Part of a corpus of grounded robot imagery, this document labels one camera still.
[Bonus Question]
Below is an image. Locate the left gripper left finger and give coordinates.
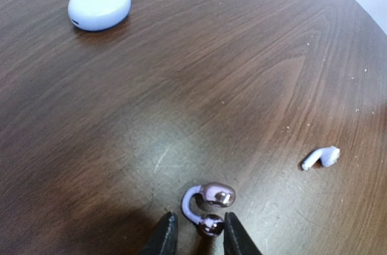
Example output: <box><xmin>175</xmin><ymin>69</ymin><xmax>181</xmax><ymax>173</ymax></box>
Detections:
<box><xmin>139</xmin><ymin>211</ymin><xmax>178</xmax><ymax>255</ymax></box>

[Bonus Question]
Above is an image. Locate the round lilac earbud case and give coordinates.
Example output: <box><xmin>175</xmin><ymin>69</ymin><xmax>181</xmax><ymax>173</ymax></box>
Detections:
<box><xmin>68</xmin><ymin>0</ymin><xmax>131</xmax><ymax>31</ymax></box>

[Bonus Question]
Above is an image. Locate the clip-on purple chrome earbud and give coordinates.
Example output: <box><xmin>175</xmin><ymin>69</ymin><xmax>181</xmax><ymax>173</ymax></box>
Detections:
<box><xmin>181</xmin><ymin>182</ymin><xmax>236</xmax><ymax>238</ymax></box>

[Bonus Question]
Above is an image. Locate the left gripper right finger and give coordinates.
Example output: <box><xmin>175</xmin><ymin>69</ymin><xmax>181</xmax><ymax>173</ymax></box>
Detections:
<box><xmin>223</xmin><ymin>212</ymin><xmax>262</xmax><ymax>255</ymax></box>

